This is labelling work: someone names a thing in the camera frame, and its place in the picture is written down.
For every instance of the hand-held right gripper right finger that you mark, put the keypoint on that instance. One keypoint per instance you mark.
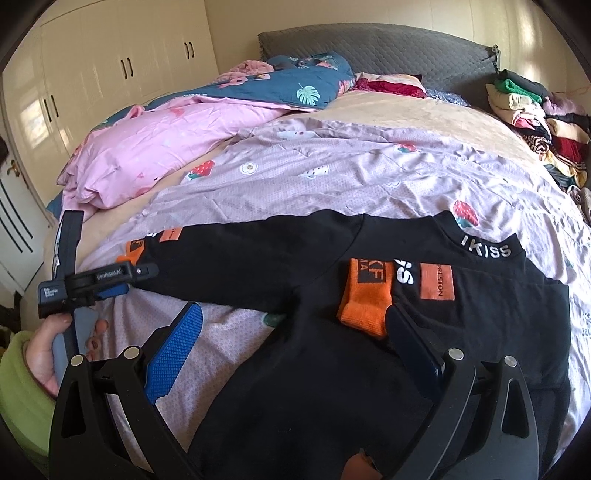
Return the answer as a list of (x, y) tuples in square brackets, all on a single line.
[(415, 353)]

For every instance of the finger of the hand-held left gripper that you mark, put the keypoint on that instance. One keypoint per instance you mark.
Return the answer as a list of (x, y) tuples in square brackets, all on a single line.
[(111, 291), (145, 272)]

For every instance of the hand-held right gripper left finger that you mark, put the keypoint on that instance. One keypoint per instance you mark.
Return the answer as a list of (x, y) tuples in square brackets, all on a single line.
[(178, 350)]

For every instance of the black sweater with orange cuffs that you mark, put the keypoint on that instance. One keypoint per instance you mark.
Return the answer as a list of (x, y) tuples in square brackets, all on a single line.
[(300, 369)]

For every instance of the person's left forearm green sleeve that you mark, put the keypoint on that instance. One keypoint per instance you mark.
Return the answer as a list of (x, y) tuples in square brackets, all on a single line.
[(18, 397)]

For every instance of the pile of folded clothes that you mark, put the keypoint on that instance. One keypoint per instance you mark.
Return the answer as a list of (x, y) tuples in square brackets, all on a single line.
[(531, 115)]

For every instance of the person's left hand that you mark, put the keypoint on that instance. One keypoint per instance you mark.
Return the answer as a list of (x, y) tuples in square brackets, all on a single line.
[(41, 355)]

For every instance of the white door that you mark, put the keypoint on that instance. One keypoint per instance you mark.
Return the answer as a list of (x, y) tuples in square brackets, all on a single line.
[(18, 240)]

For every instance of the pink quilt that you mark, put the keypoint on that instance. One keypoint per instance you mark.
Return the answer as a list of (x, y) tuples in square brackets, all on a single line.
[(152, 152)]

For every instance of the lilac strawberry print blanket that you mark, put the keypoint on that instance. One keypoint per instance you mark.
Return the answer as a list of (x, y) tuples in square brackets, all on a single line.
[(346, 175)]

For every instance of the cream wardrobe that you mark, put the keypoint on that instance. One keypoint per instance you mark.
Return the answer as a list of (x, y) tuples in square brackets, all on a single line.
[(115, 46)]

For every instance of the pink ruffled cloth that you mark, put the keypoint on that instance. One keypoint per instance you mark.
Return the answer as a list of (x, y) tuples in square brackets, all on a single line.
[(251, 67)]

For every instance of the blue leaf print quilt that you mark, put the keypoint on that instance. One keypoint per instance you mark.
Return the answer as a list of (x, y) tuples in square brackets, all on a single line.
[(300, 78)]

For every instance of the grey dotted pillow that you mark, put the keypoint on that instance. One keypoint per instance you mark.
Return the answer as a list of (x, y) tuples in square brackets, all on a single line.
[(445, 96)]

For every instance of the red cloth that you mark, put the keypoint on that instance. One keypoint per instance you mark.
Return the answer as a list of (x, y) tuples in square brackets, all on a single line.
[(392, 86)]

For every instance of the grey quilted headboard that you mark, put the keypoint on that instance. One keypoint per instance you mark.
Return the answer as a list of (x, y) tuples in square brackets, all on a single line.
[(392, 50)]

